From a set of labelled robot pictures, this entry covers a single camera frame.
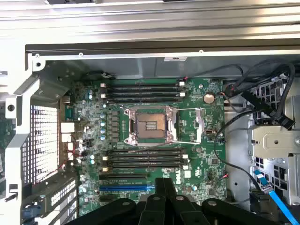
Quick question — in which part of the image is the RAM slot with white clips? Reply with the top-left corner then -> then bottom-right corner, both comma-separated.
100,91 -> 187,98
100,81 -> 187,88
102,153 -> 189,160
102,164 -> 189,172

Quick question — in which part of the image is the blue expansion slot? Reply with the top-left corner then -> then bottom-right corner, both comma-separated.
98,184 -> 156,192

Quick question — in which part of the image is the green motherboard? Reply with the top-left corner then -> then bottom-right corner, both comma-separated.
60,77 -> 227,216

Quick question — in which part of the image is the long black expansion slot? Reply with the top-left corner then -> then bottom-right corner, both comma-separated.
98,172 -> 150,180

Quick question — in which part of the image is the metal socket locking lever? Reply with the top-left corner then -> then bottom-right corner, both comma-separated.
172,140 -> 202,145
175,107 -> 204,112

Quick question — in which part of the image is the short black expansion slot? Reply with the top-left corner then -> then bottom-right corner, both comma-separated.
99,195 -> 117,203

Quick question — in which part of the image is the CPU socket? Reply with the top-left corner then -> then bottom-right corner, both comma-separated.
123,105 -> 179,147

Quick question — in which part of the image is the metal socket cover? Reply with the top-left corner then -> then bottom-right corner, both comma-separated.
189,108 -> 205,144

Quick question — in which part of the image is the black cooling fan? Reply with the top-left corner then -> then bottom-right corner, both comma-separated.
249,191 -> 275,222

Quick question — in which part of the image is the round coin battery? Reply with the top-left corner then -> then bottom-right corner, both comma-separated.
202,92 -> 215,105

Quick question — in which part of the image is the grey metal disk bay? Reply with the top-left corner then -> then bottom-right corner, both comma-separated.
247,77 -> 300,204

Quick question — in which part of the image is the open PC case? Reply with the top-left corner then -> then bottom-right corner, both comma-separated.
0,42 -> 300,225

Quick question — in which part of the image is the blue expansion slot latch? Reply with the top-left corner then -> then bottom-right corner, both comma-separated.
22,203 -> 45,218

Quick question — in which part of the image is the long black wire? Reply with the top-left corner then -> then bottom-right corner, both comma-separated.
214,109 -> 262,195

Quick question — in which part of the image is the blue disk data wire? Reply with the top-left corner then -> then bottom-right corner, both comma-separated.
260,182 -> 295,225

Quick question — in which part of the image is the black disk power wire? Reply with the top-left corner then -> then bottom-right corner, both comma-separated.
240,90 -> 295,131

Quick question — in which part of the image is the thin black wire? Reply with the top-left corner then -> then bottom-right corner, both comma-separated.
184,63 -> 244,80

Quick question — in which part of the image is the thick black looped wire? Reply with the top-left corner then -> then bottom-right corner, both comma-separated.
222,58 -> 296,113

